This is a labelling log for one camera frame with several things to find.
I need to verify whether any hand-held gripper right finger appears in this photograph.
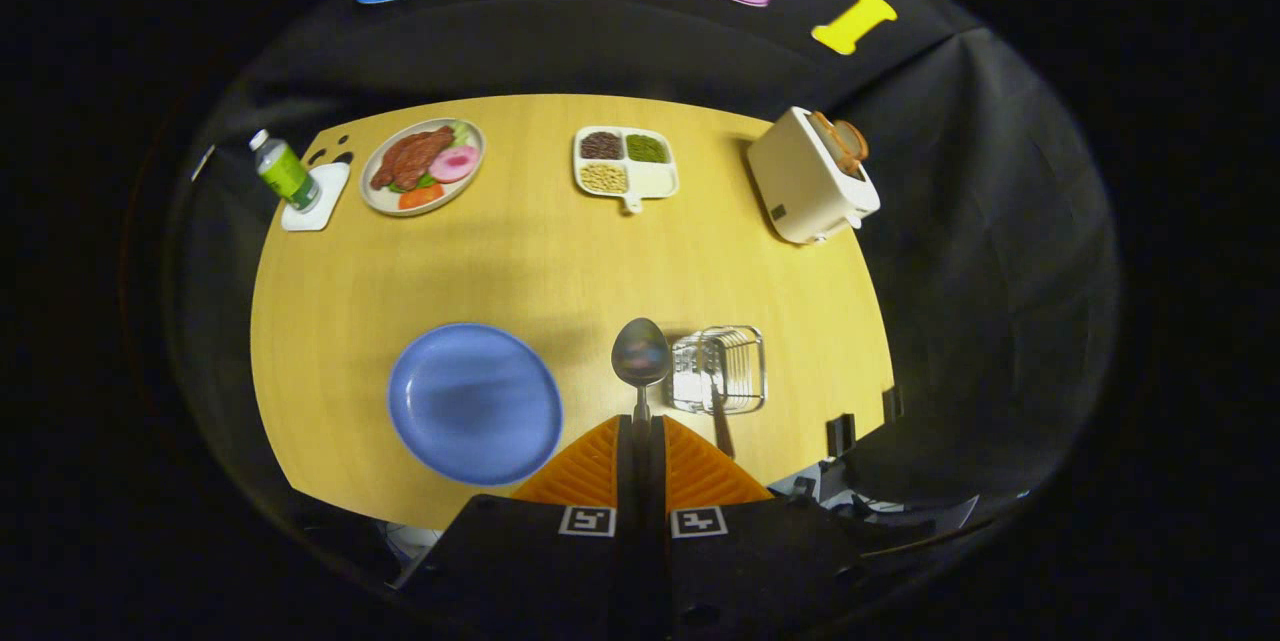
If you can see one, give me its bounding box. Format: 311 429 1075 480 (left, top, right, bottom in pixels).
640 414 936 637

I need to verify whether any white toaster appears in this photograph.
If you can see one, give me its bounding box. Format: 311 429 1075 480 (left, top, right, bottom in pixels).
746 106 882 246

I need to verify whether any plate of toy food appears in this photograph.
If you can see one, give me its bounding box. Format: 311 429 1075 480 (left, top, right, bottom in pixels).
359 117 488 217

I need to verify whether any white square coaster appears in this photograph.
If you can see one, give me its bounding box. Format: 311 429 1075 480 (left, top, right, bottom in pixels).
281 162 351 232

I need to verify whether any metal wire basket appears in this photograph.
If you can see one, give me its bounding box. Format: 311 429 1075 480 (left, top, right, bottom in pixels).
668 325 767 416

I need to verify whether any blue plate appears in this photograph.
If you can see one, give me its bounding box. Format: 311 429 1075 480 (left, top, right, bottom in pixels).
387 322 564 487

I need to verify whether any metal spoon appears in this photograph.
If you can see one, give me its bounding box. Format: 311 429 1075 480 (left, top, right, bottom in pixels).
611 317 672 422

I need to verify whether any green label drink bottle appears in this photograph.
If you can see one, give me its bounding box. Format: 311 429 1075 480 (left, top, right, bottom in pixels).
249 129 322 213

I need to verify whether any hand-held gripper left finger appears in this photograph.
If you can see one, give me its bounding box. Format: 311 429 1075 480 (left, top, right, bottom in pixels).
400 414 641 637

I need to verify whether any wooden handle fork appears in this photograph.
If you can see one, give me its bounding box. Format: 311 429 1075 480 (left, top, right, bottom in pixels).
700 336 737 460

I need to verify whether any toast slice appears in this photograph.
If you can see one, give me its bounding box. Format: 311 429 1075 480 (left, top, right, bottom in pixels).
832 119 869 164
808 111 851 172

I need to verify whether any white divided bean dish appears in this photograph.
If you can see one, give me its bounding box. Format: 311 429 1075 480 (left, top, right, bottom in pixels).
572 125 680 214

